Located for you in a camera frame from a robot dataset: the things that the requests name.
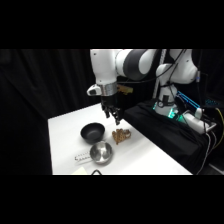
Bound white cable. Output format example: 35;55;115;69
195;131;215;175

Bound steel bowl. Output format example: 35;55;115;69
89;140;114;166

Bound yellowish wrist camera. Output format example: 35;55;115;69
116;84;135;97

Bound black cable loop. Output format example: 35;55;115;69
90;168;105;176

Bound control box with blue light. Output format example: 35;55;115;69
173;90;218;135

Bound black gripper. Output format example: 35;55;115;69
99;93;127;127

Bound tiger plush toy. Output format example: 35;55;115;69
111;128;132;146

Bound black bowl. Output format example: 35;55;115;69
80;122;106;145

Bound black cloth covered stand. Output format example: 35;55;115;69
122;98;210;175

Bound black curtain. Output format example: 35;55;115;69
0;49;224;176

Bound yellow cable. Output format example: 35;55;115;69
213;106;224;150

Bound pale yellow sticky note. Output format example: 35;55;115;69
72;166;89;176

